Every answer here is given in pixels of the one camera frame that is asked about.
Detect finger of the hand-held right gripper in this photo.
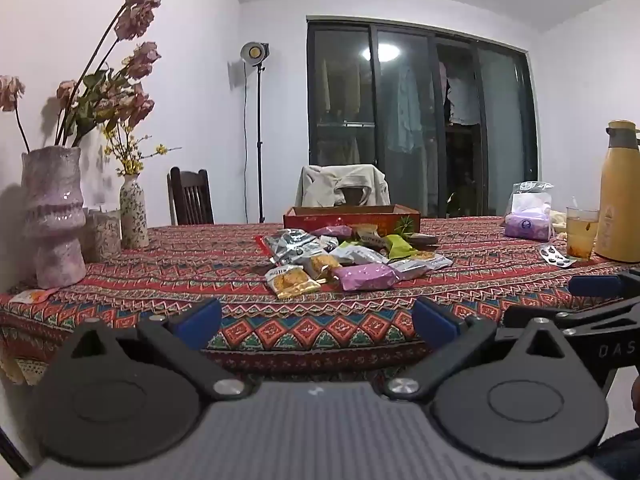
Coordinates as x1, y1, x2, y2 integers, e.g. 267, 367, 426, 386
570, 269, 640, 301
502, 299, 640, 333

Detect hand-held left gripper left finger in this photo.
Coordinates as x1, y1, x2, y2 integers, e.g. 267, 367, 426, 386
50, 297, 251, 403

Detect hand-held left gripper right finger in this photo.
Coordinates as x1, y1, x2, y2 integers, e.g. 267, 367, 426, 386
385, 296, 571, 403

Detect long green snack packet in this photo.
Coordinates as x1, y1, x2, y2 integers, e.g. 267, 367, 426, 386
387, 234, 419, 261

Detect pile of snack packets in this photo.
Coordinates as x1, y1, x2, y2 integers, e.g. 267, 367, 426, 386
255, 225, 453, 302

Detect orange cardboard box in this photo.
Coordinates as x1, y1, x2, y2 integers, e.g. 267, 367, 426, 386
282, 203, 421, 237

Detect pill blister pack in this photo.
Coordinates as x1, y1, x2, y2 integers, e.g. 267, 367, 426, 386
539, 242, 579, 269

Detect glass of tea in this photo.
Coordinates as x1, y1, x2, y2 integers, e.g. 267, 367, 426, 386
566, 208, 600, 262

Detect yellow thermos bottle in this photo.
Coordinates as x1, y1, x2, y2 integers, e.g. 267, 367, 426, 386
595, 120, 640, 263

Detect purple tissue pack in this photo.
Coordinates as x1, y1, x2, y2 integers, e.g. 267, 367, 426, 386
504, 212, 554, 241

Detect patterned red tablecloth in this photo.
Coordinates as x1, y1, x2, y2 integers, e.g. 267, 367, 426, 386
0, 215, 640, 388

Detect clear plastic bag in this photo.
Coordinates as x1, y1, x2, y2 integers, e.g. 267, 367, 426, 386
510, 181, 555, 217

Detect small floral vase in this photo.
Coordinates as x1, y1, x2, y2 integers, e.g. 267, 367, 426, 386
119, 175, 150, 249

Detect speckled glass jar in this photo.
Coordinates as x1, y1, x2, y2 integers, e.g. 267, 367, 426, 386
82, 207, 123, 262

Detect small orange sachet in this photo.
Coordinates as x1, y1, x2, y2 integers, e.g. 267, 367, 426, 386
10, 289, 52, 305

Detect beige jacket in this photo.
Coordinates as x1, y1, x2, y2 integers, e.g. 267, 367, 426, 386
295, 164, 391, 209

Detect yellow flower sprigs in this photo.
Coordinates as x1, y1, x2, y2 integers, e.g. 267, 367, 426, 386
102, 125, 182, 178

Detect large pink ceramic vase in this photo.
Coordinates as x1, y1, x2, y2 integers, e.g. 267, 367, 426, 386
21, 146, 87, 289

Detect light blue hanging shirt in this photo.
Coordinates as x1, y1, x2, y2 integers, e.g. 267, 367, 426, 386
387, 62, 427, 154

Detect white hanging garment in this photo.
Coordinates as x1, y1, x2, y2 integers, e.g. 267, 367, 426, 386
444, 75, 482, 127

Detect sliding glass door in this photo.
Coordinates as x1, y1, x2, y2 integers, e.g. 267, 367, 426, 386
306, 17, 544, 219

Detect studio light on stand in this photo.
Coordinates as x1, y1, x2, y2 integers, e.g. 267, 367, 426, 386
239, 41, 272, 224

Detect dried pink flowers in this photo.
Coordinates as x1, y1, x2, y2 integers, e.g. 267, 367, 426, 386
0, 0, 162, 152

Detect black light cable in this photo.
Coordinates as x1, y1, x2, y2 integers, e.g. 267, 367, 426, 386
242, 67, 250, 221

